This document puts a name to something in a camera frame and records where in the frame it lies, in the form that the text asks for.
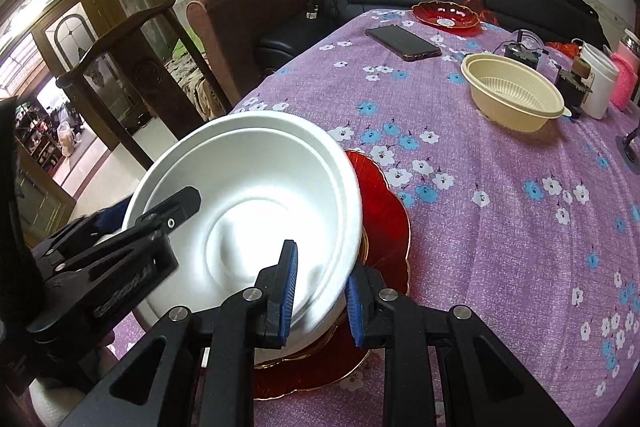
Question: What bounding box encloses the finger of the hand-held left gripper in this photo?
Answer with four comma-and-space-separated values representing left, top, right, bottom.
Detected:
27, 186, 202, 348
30, 199, 133, 270

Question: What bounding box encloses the dark wooden chair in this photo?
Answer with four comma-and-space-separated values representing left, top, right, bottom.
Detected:
56, 0, 233, 170

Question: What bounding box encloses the cluttered shelf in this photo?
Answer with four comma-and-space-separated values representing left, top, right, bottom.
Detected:
14, 104, 63, 178

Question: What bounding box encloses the beige plastic bowl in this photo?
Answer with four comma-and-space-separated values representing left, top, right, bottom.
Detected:
460, 53, 572, 134

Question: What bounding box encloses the white plastic jar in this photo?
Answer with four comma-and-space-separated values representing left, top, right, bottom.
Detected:
577, 41, 621, 120

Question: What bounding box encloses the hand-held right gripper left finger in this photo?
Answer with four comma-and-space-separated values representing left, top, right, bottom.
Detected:
60, 239, 300, 427

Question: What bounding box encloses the black motor with tan roller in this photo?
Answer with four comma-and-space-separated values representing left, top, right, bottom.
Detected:
554, 57, 596, 118

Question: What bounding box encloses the clear plastic container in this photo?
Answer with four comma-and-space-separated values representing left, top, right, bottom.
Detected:
512, 29, 548, 52

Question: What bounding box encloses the wooden glass-panel door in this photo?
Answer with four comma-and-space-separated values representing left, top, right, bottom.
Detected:
0, 0, 168, 168

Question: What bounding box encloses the pink knitted cover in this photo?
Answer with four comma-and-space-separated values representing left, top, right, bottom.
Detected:
611, 49, 640, 110

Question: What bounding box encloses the large red gold-rimmed plate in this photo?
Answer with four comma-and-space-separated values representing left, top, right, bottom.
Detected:
252, 149, 413, 400

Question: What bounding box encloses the purple floral tablecloth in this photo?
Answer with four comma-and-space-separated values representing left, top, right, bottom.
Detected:
107, 9, 640, 427

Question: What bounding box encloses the silver-topped black motor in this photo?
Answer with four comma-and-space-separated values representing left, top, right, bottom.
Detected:
502, 42, 543, 70

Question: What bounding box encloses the brown upholstered armchair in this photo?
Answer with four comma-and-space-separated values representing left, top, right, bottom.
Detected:
186, 0, 321, 118

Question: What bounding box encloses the black smartphone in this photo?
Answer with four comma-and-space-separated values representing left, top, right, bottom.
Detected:
365, 25, 443, 62

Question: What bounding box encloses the red plastic bag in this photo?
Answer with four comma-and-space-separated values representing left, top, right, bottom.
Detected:
545, 41, 581, 58
462, 0, 501, 25

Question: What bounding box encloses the thermos with pink sleeve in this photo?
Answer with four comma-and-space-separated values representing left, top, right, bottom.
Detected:
617, 28, 640, 58

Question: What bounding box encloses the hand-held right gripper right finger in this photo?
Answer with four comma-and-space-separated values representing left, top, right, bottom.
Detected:
346, 264, 576, 427

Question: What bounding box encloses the patterned cushion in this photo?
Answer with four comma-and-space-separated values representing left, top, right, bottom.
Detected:
165, 54, 226, 120

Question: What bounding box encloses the grey phone stand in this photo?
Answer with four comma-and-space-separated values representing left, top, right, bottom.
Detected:
617, 122, 640, 165

